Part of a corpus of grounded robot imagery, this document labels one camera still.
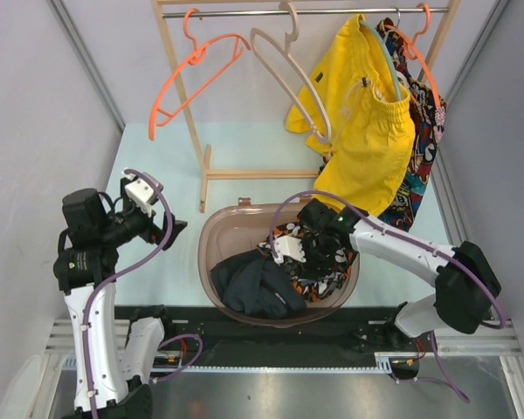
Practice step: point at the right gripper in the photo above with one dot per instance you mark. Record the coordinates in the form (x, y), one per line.
(312, 265)

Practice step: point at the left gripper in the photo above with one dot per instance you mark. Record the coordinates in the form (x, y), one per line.
(154, 233)

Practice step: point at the orange black camouflage shorts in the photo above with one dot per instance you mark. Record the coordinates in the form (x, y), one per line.
(313, 281)

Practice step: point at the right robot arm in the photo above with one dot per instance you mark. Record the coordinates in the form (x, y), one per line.
(465, 285)

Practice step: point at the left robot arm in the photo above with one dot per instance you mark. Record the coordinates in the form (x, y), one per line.
(112, 381)

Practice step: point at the dark navy shorts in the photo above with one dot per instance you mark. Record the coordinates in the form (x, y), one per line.
(254, 285)

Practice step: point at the yellow shorts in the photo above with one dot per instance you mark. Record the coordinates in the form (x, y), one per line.
(372, 133)

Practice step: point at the colourful patterned shorts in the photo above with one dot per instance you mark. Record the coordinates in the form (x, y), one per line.
(429, 123)

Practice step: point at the orange hanger left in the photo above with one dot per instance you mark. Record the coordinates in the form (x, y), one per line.
(209, 60)

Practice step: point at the orange hanger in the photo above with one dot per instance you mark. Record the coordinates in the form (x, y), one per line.
(412, 52)
(209, 60)

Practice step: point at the orange hanger right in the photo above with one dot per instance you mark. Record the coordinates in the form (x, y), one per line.
(412, 52)

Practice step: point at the teal hanger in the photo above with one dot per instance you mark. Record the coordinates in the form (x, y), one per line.
(388, 58)

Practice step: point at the translucent pink laundry basket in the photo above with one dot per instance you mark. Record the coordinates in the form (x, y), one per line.
(240, 228)

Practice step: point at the metal hanging rod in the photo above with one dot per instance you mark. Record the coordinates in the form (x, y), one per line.
(307, 12)

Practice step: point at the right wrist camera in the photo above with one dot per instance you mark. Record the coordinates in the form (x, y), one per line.
(288, 247)

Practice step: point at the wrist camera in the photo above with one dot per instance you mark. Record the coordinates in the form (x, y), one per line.
(288, 247)
(141, 194)

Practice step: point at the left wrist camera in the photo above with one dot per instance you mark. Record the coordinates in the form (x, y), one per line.
(141, 194)

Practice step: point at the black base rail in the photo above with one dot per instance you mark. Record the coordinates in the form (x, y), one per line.
(347, 338)

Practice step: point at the white cable duct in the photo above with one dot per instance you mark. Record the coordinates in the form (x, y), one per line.
(380, 364)

